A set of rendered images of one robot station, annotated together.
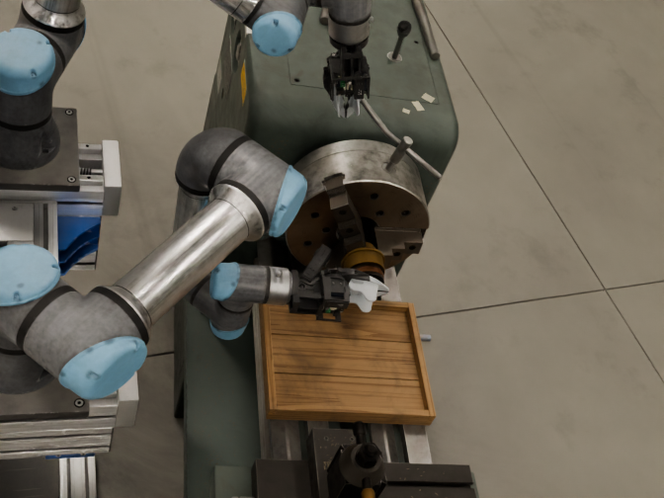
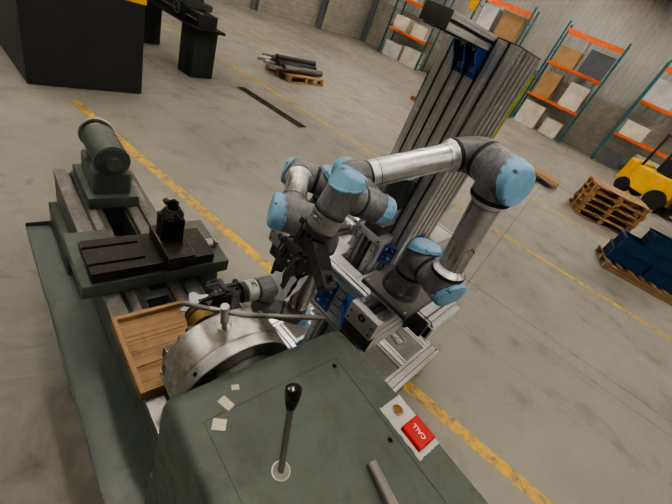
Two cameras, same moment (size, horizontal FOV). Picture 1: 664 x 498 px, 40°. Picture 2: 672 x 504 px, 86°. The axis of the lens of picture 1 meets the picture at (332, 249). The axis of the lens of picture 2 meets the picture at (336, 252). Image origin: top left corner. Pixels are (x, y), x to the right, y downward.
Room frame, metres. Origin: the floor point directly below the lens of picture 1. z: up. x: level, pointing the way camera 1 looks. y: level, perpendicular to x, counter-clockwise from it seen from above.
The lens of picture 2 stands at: (2.06, -0.21, 1.97)
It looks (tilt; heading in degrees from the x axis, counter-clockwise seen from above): 34 degrees down; 149
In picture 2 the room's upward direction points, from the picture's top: 25 degrees clockwise
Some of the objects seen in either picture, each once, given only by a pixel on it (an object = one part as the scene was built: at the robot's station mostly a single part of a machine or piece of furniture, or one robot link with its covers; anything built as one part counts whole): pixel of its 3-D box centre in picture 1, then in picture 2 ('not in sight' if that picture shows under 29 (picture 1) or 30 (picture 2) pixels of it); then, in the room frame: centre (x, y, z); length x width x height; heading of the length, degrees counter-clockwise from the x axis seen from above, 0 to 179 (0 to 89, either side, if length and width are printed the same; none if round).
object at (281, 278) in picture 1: (279, 285); (248, 290); (1.19, 0.07, 1.08); 0.08 x 0.05 x 0.08; 21
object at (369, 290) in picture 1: (370, 290); (194, 299); (1.25, -0.10, 1.10); 0.09 x 0.06 x 0.03; 111
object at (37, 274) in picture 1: (21, 294); (329, 183); (0.78, 0.41, 1.33); 0.13 x 0.12 x 0.14; 71
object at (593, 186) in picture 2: not in sight; (607, 205); (-2.72, 8.82, 0.36); 1.26 x 0.86 x 0.73; 47
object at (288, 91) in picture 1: (325, 100); (310, 500); (1.83, 0.15, 1.06); 0.59 x 0.48 x 0.39; 22
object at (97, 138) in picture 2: not in sight; (105, 162); (0.35, -0.47, 1.01); 0.30 x 0.20 x 0.29; 22
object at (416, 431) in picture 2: not in sight; (417, 433); (1.79, 0.36, 1.26); 0.06 x 0.06 x 0.02; 22
